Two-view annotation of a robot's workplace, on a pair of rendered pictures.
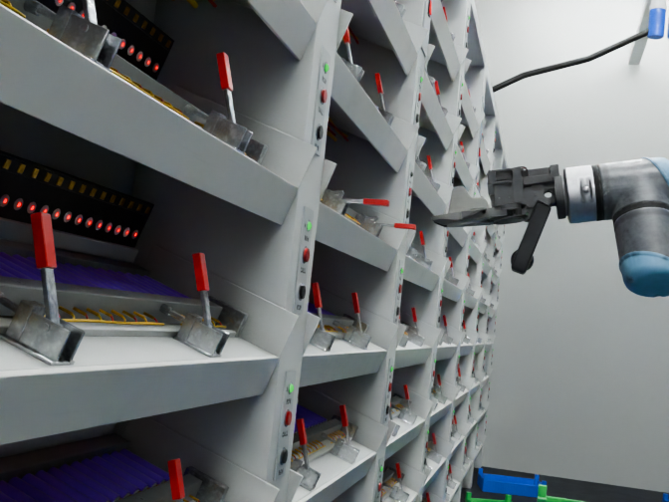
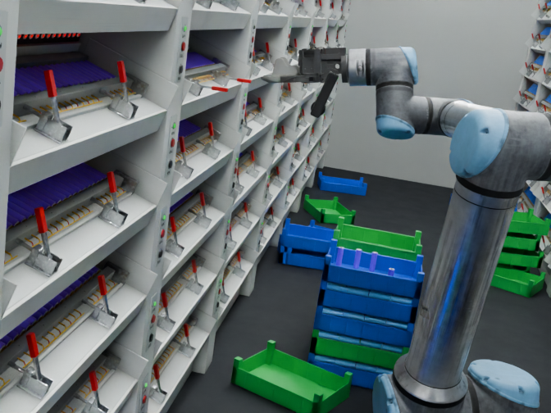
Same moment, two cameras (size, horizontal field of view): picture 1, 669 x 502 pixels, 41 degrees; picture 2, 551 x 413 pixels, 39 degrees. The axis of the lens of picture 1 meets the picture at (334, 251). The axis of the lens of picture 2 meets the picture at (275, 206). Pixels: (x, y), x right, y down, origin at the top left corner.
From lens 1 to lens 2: 60 cm
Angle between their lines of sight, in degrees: 20
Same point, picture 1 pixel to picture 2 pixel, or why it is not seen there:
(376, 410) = (225, 188)
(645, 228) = (392, 100)
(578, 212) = (354, 82)
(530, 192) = (325, 65)
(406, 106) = not seen: outside the picture
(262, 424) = (147, 240)
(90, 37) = (57, 131)
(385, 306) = (233, 120)
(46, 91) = (42, 171)
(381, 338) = (229, 141)
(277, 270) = (155, 156)
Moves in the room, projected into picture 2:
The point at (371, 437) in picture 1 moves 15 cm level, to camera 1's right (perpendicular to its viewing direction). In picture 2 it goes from (222, 204) to (274, 210)
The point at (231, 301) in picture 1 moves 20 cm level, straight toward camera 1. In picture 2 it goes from (129, 172) to (129, 199)
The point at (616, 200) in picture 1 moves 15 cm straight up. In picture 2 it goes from (378, 76) to (389, 13)
